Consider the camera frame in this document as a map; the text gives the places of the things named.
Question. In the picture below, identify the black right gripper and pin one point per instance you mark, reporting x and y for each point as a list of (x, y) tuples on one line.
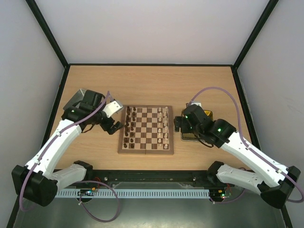
[(178, 124)]

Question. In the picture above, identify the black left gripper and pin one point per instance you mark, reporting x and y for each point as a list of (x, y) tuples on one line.
[(106, 128)]

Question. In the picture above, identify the gold metal tin tray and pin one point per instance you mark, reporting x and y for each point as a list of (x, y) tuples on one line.
[(190, 136)]

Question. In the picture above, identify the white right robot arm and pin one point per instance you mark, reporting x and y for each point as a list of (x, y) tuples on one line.
[(271, 180)]

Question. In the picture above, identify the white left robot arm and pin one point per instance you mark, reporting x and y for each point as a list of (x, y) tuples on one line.
[(37, 180)]

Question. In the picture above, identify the wooden chess board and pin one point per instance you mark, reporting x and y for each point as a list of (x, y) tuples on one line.
[(142, 123)]

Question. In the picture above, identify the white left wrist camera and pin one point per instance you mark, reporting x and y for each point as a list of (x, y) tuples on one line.
[(113, 107)]

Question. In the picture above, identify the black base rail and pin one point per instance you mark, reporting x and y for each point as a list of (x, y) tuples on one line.
[(194, 178)]

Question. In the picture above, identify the slotted white cable duct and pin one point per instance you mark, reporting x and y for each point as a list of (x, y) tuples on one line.
[(134, 194)]

